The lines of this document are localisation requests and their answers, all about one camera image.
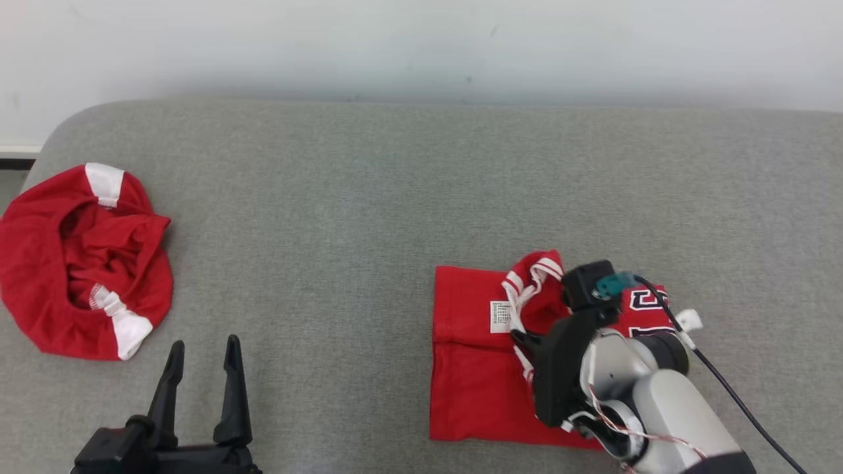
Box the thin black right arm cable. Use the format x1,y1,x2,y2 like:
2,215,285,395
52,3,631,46
632,275,809,474

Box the white and black baseboard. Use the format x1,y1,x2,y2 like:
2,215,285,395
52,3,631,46
0,145,43,171

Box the red shorts with white band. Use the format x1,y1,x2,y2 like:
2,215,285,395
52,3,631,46
0,163,174,361

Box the red lettered basketball jersey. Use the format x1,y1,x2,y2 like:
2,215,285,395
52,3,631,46
429,249,679,452

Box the teal right camera connector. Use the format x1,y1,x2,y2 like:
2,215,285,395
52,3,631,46
591,271,636,300

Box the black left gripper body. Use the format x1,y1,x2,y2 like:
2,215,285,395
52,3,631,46
148,442,263,474

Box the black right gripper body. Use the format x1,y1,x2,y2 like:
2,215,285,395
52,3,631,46
531,308,624,429

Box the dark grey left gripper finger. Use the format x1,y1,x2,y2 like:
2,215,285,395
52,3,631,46
212,334,254,448
126,340,186,450

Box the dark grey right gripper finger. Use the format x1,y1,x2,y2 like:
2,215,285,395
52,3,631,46
510,329,547,354

